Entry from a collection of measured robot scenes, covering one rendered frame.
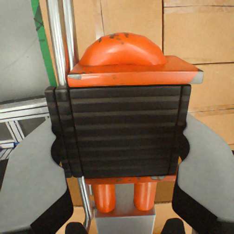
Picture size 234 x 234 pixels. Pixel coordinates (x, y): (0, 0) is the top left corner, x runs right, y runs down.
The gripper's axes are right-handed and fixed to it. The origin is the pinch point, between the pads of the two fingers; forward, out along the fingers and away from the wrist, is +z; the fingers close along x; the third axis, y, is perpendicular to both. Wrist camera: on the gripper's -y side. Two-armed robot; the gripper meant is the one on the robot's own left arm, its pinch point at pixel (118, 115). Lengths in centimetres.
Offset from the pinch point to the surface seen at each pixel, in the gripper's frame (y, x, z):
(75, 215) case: 33.4, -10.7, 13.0
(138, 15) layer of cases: -8, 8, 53
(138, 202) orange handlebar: 9.5, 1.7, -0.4
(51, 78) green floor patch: 27, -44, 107
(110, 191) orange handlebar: 7.6, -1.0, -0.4
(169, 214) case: 34.9, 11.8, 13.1
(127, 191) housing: 10.6, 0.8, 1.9
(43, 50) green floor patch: 8, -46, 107
